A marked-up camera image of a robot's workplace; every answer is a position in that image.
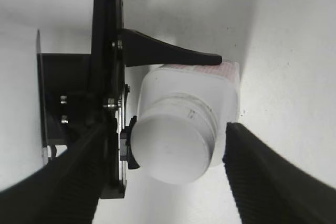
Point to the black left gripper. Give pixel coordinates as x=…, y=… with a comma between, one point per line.
x=77, y=91

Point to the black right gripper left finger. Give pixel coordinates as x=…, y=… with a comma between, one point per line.
x=66, y=190

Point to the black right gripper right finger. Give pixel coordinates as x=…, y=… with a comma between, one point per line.
x=267, y=188

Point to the white plastic bottle cap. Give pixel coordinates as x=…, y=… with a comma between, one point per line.
x=171, y=149

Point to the white yili changqing yogurt bottle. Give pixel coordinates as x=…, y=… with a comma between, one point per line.
x=217, y=88

